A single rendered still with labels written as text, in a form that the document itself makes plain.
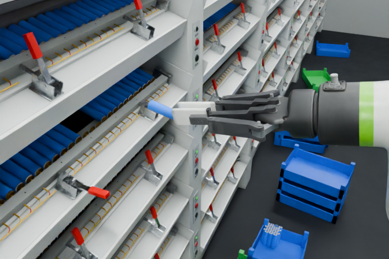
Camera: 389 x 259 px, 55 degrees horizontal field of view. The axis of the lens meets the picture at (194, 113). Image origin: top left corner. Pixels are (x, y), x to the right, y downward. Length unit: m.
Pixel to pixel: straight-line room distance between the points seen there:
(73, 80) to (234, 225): 1.39
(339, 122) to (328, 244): 1.38
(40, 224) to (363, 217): 1.67
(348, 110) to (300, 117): 0.07
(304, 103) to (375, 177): 1.79
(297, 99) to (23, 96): 0.39
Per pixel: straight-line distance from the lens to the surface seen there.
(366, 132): 0.55
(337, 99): 0.54
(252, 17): 1.56
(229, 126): 0.57
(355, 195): 2.17
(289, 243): 1.83
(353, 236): 1.95
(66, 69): 0.63
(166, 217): 1.13
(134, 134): 0.80
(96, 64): 0.65
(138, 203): 0.91
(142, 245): 1.06
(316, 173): 1.97
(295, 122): 0.56
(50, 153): 0.71
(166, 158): 1.02
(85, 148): 0.72
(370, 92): 0.55
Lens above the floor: 1.37
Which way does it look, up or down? 31 degrees down
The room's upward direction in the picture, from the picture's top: straight up
